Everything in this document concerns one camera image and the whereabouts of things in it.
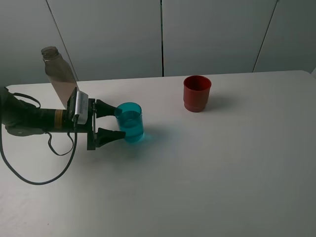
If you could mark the teal translucent plastic cup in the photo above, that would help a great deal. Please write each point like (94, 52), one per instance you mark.
(129, 118)

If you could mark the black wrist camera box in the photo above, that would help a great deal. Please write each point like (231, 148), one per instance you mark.
(77, 106)

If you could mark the red plastic cup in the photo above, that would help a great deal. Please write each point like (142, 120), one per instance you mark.
(196, 93)

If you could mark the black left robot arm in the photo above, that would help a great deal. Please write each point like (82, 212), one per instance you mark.
(21, 118)

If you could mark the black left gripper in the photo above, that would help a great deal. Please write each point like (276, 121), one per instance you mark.
(103, 136)

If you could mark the clear brown plastic bottle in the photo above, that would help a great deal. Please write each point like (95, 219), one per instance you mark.
(60, 73)

